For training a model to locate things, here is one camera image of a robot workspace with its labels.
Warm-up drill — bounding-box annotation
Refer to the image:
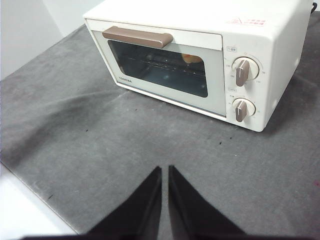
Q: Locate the white oven knob beige grip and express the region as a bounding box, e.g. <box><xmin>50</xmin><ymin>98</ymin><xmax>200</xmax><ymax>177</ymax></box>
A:
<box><xmin>231</xmin><ymin>56</ymin><xmax>260</xmax><ymax>88</ymax></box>
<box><xmin>231</xmin><ymin>97</ymin><xmax>257</xmax><ymax>123</ymax></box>

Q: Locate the white Toshiba toaster oven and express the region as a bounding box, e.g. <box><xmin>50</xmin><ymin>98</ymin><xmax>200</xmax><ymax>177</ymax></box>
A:
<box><xmin>83</xmin><ymin>0</ymin><xmax>312</xmax><ymax>133</ymax></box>

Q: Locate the metal wire oven rack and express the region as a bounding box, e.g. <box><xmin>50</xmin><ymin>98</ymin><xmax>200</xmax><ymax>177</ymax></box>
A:
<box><xmin>127</xmin><ymin>56</ymin><xmax>205</xmax><ymax>76</ymax></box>

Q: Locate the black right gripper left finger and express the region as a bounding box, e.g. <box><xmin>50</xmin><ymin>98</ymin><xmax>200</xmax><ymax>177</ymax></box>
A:
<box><xmin>86</xmin><ymin>165</ymin><xmax>163</xmax><ymax>237</ymax></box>

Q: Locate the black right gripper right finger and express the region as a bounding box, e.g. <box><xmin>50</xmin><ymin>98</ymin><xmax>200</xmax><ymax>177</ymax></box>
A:
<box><xmin>167</xmin><ymin>164</ymin><xmax>245</xmax><ymax>237</ymax></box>

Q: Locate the dark grey felt table mat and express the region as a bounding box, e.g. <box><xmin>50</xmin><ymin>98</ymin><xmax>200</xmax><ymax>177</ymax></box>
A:
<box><xmin>0</xmin><ymin>11</ymin><xmax>320</xmax><ymax>237</ymax></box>

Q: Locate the glass oven door beige handle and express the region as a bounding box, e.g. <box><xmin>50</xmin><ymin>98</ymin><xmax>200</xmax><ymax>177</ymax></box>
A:
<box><xmin>84</xmin><ymin>18</ymin><xmax>228</xmax><ymax>119</ymax></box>

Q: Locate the golden brown bread loaf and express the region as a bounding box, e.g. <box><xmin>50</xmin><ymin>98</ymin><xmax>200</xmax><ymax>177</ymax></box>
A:
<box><xmin>181</xmin><ymin>53</ymin><xmax>203</xmax><ymax>65</ymax></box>

